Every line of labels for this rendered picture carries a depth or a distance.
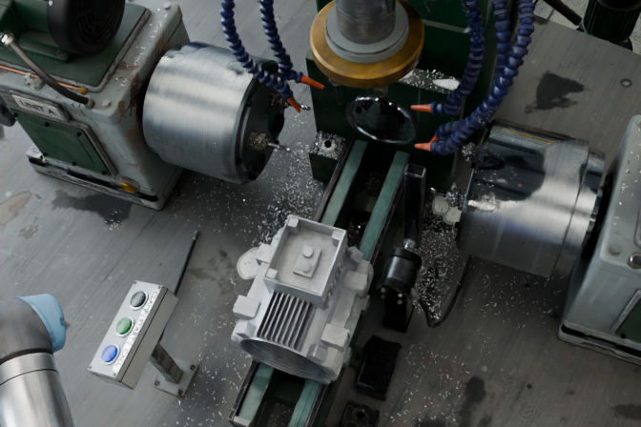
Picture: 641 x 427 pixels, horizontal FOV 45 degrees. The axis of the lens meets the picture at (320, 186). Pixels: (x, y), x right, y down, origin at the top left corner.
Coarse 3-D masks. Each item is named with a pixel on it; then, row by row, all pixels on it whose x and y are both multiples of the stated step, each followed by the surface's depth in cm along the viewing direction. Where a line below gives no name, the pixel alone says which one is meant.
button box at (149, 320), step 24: (144, 288) 131; (120, 312) 130; (144, 312) 127; (168, 312) 131; (120, 336) 126; (144, 336) 126; (96, 360) 126; (120, 360) 123; (144, 360) 127; (120, 384) 125
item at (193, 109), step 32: (160, 64) 144; (192, 64) 142; (224, 64) 141; (160, 96) 141; (192, 96) 139; (224, 96) 138; (256, 96) 140; (160, 128) 142; (192, 128) 140; (224, 128) 138; (256, 128) 145; (192, 160) 144; (224, 160) 140; (256, 160) 150
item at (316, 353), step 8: (280, 232) 132; (352, 248) 128; (352, 256) 128; (360, 256) 129; (352, 264) 129; (240, 328) 123; (248, 328) 123; (240, 336) 124; (248, 336) 123; (312, 344) 121; (312, 352) 120; (320, 352) 120; (256, 360) 135; (320, 360) 120
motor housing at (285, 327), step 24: (264, 264) 131; (360, 264) 131; (264, 288) 129; (336, 288) 127; (264, 312) 123; (288, 312) 122; (312, 312) 122; (336, 312) 126; (360, 312) 130; (264, 336) 122; (288, 336) 121; (312, 336) 122; (264, 360) 134; (288, 360) 135; (312, 360) 121; (336, 360) 124
